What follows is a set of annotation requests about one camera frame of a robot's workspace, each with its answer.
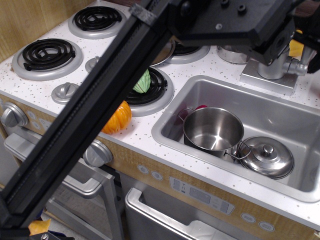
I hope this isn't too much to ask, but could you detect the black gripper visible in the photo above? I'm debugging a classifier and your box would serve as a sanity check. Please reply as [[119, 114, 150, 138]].
[[293, 9, 320, 74]]

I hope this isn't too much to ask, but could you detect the silver faucet with lever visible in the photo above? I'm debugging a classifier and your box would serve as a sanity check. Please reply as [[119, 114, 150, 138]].
[[240, 46, 315, 96]]

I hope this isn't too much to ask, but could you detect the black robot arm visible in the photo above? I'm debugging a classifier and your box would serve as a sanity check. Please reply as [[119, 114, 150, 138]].
[[0, 0, 301, 238]]

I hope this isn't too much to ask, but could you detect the yellow block on gripper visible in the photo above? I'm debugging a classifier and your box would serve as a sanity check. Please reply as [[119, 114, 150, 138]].
[[289, 39, 304, 58]]

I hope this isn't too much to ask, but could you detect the grey plastic sink basin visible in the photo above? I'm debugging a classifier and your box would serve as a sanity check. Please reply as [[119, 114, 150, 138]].
[[151, 75, 320, 203]]

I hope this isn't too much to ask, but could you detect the steel lid in sink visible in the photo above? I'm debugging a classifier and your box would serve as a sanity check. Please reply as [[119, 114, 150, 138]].
[[236, 136, 295, 180]]

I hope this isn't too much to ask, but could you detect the steel pot in sink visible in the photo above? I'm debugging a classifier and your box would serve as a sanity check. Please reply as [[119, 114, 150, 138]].
[[177, 107, 252, 160]]

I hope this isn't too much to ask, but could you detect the pink toy in sink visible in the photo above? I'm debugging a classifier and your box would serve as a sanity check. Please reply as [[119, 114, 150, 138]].
[[195, 104, 208, 110]]

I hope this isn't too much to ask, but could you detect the steel lid on stove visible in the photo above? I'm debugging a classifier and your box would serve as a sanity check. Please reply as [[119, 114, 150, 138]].
[[151, 39, 176, 66]]

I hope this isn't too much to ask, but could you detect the front right black burner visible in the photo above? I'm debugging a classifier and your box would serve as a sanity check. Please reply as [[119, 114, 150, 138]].
[[125, 67, 174, 117]]

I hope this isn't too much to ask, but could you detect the green bitter melon toy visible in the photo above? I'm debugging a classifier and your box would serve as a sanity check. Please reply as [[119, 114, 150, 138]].
[[133, 69, 151, 94]]

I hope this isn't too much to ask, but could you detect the orange pumpkin toy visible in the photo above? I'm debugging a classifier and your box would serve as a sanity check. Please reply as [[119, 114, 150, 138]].
[[101, 100, 132, 135]]

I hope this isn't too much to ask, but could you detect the grey dishwasher door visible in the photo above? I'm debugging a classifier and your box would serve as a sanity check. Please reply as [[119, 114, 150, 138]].
[[124, 178, 261, 240]]

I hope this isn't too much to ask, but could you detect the back left black burner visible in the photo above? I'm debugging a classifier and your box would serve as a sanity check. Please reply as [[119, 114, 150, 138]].
[[68, 6, 127, 40]]

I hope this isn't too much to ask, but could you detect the grey stovetop knob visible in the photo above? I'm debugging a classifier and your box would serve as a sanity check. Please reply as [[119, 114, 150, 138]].
[[85, 56, 100, 74], [51, 82, 80, 105]]

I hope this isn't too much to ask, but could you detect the grey oven knob right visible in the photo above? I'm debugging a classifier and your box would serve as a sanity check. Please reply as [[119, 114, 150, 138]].
[[82, 139, 114, 168]]

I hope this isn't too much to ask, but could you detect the grey oven knob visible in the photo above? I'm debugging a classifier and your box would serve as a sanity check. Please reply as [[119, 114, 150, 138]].
[[1, 102, 29, 128], [82, 139, 114, 168]]

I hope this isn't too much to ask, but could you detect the grey stovetop knob front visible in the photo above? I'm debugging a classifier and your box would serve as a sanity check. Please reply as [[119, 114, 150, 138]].
[[51, 82, 80, 105]]

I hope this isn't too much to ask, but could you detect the grey oven door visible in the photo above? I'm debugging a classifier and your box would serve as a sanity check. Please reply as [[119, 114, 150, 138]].
[[3, 132, 125, 240]]

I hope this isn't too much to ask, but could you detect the front left black burner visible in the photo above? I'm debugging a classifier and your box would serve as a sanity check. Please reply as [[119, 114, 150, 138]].
[[11, 38, 84, 81]]

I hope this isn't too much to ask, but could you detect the grey oven knob left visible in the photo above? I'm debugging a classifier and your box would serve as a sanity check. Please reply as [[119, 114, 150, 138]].
[[1, 102, 29, 128]]

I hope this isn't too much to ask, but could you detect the steel saucepan with handle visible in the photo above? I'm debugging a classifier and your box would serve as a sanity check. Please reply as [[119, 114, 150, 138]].
[[217, 45, 250, 65]]

